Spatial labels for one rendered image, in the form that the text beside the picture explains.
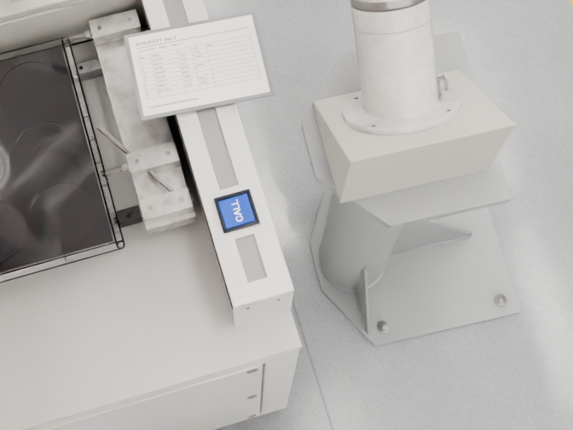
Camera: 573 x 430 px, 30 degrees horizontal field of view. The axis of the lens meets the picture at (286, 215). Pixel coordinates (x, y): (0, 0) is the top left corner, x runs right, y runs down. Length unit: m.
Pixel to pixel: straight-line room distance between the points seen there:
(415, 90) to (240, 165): 0.29
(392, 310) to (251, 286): 1.02
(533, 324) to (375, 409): 0.43
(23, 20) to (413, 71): 0.63
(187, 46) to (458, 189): 0.50
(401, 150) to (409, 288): 1.01
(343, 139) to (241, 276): 0.27
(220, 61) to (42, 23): 0.31
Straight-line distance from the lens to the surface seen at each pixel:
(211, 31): 1.71
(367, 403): 2.53
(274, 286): 1.57
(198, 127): 1.65
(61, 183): 1.71
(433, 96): 1.69
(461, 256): 2.62
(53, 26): 1.82
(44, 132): 1.74
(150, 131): 1.74
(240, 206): 1.60
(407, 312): 2.56
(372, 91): 1.67
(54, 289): 1.75
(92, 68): 1.83
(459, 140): 1.63
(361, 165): 1.61
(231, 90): 1.67
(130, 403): 1.76
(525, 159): 2.75
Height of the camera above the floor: 2.49
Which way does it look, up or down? 72 degrees down
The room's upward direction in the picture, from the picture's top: 6 degrees clockwise
